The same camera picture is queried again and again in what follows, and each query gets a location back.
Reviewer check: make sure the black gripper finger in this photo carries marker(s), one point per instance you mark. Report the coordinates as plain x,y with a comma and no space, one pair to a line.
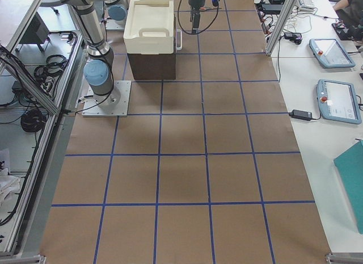
195,20

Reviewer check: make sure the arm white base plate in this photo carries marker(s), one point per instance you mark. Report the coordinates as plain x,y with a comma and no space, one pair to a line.
115,105

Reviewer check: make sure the orange handled black scissors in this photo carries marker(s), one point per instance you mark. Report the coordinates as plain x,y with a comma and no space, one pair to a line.
203,9

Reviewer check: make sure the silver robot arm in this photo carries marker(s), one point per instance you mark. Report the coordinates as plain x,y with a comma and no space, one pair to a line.
98,71

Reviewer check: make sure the dark brown wooden cabinet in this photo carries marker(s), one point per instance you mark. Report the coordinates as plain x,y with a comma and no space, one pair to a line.
154,67

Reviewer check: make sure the brown paper table mat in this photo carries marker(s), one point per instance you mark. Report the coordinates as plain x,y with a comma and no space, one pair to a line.
204,169

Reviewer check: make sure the far blue teach pendant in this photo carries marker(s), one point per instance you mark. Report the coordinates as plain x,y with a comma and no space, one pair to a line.
330,53

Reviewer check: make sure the teal folder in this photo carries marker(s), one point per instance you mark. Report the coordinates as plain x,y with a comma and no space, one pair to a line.
349,165

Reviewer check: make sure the near blue teach pendant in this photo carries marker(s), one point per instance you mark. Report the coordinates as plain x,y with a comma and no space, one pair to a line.
337,101

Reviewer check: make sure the black power adapter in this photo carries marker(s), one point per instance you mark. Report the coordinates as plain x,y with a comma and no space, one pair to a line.
301,115

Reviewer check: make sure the blue teach pendant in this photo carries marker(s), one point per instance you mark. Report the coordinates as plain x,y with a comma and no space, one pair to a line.
330,53
337,101

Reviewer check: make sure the cream plastic storage box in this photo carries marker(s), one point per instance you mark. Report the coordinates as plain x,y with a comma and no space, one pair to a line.
149,28

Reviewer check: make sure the aluminium frame post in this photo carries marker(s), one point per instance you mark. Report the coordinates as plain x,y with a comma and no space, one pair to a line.
279,26

